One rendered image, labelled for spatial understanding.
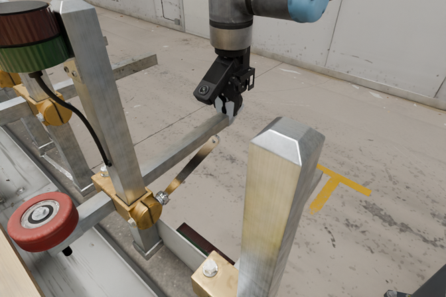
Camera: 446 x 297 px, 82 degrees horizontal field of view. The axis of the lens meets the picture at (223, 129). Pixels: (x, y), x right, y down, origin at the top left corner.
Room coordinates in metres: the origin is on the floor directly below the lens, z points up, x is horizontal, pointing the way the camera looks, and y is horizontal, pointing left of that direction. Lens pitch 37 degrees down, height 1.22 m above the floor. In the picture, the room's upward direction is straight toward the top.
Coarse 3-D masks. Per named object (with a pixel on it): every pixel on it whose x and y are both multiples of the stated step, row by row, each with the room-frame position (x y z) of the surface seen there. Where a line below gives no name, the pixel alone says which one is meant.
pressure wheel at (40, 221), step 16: (48, 192) 0.25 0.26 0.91; (32, 208) 0.23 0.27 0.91; (48, 208) 0.23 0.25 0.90; (64, 208) 0.22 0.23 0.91; (16, 224) 0.20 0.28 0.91; (32, 224) 0.20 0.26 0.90; (48, 224) 0.20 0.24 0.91; (64, 224) 0.20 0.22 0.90; (16, 240) 0.18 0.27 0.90; (32, 240) 0.18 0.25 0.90; (48, 240) 0.18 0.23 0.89
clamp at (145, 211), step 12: (96, 180) 0.31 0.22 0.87; (108, 180) 0.31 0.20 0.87; (108, 192) 0.28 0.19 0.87; (120, 204) 0.26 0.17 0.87; (132, 204) 0.26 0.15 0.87; (144, 204) 0.26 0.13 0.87; (156, 204) 0.26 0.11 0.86; (132, 216) 0.25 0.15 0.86; (144, 216) 0.24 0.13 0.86; (156, 216) 0.26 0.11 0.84; (144, 228) 0.24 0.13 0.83
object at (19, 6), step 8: (0, 8) 0.24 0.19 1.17; (8, 8) 0.24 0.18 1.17; (16, 8) 0.24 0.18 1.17; (24, 8) 0.24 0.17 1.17; (32, 8) 0.24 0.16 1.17; (40, 8) 0.24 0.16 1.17; (40, 40) 0.23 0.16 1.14; (72, 56) 0.26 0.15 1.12; (64, 64) 0.27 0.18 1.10; (72, 64) 0.26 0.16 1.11; (32, 72) 0.23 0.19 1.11; (40, 72) 0.24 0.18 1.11; (72, 72) 0.26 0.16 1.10; (80, 72) 0.26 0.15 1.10; (40, 80) 0.24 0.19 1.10; (80, 80) 0.25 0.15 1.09; (48, 88) 0.24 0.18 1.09; (56, 96) 0.24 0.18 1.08; (64, 104) 0.25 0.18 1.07; (80, 112) 0.26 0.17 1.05; (88, 128) 0.26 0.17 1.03; (96, 136) 0.26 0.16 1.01; (96, 144) 0.26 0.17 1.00; (104, 152) 0.26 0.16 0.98; (104, 160) 0.26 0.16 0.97
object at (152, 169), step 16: (208, 128) 0.48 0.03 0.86; (224, 128) 0.52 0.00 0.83; (176, 144) 0.42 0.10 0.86; (192, 144) 0.43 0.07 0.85; (160, 160) 0.37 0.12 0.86; (176, 160) 0.39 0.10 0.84; (144, 176) 0.33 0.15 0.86; (80, 208) 0.26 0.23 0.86; (96, 208) 0.26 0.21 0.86; (112, 208) 0.27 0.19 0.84; (80, 224) 0.23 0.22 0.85; (64, 240) 0.21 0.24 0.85
